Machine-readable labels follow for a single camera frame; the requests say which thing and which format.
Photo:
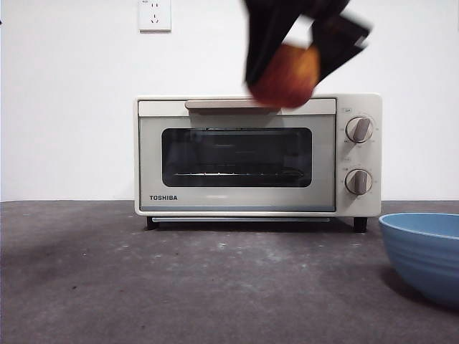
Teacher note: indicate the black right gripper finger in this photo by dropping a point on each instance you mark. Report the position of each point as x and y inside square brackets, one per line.
[263, 43]
[340, 43]

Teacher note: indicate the red yellow apple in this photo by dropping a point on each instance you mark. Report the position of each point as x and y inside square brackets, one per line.
[287, 79]

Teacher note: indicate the blue ribbed bowl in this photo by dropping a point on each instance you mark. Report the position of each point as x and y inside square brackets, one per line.
[423, 258]

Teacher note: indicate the cream Toshiba toaster oven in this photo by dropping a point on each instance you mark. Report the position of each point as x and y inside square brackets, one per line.
[362, 104]

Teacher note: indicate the oven temperature knob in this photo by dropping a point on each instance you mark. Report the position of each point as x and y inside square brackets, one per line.
[358, 129]

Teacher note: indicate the oven timer knob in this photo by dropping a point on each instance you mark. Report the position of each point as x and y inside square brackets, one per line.
[358, 182]

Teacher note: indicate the white wall socket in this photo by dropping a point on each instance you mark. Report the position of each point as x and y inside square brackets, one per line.
[155, 16]

